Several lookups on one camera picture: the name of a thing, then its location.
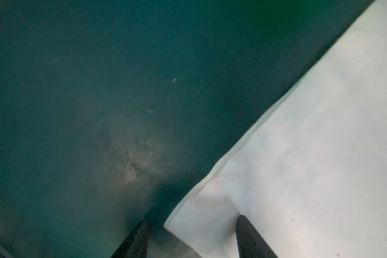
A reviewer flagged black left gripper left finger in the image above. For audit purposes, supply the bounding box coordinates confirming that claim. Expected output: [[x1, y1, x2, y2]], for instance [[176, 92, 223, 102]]
[[111, 220, 149, 258]]

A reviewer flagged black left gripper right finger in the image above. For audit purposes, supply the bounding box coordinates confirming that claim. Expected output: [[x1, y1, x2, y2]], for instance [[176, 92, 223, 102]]
[[235, 215, 278, 258]]

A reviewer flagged white printed t shirt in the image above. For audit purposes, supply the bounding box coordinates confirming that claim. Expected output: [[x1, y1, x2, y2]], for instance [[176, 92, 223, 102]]
[[164, 1, 387, 258]]

